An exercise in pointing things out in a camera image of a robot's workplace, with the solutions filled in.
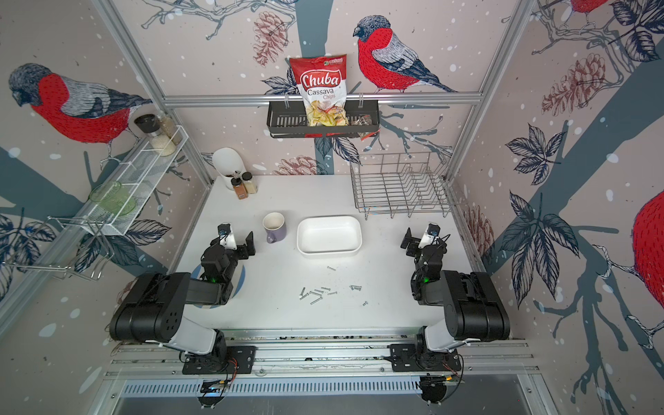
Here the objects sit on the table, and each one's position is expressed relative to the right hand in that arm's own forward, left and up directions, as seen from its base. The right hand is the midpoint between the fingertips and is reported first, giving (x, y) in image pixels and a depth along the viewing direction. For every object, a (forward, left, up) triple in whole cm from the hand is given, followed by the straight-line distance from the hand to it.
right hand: (421, 228), depth 91 cm
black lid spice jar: (+13, +89, +26) cm, 94 cm away
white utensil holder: (+30, +80, +2) cm, 85 cm away
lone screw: (-12, +32, -10) cm, 36 cm away
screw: (-21, +42, -11) cm, 48 cm away
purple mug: (+1, +54, -2) cm, 54 cm away
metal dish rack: (+29, 0, -6) cm, 29 cm away
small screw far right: (-24, +20, -10) cm, 33 cm away
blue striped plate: (-19, +64, -8) cm, 67 cm away
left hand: (-2, +65, +1) cm, 65 cm away
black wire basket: (+31, +50, +25) cm, 64 cm away
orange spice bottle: (+21, +75, -3) cm, 78 cm away
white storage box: (+2, +34, -9) cm, 35 cm away
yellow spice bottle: (+24, +70, -2) cm, 74 cm away
